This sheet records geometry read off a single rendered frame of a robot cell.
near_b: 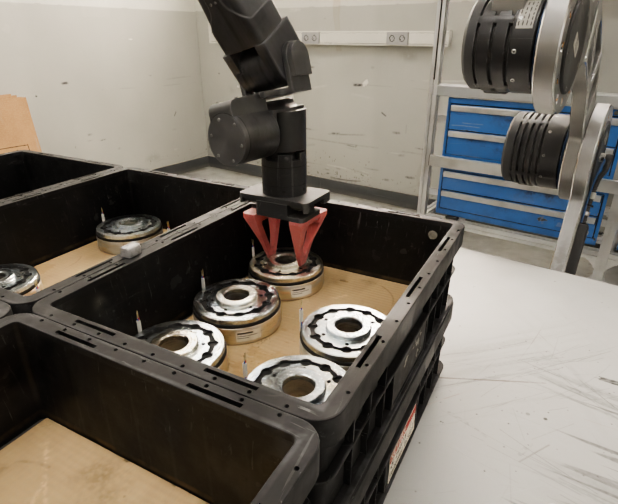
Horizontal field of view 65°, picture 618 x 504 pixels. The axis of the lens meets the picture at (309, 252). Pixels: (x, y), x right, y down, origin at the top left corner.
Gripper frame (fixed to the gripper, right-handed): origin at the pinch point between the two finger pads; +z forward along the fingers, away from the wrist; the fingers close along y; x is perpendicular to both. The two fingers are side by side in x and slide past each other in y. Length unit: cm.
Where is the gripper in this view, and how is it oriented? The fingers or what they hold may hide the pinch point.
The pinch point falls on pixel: (286, 255)
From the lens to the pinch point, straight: 66.1
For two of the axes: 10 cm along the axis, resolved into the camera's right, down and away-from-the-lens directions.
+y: 8.7, 2.0, -4.5
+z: 0.1, 9.1, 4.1
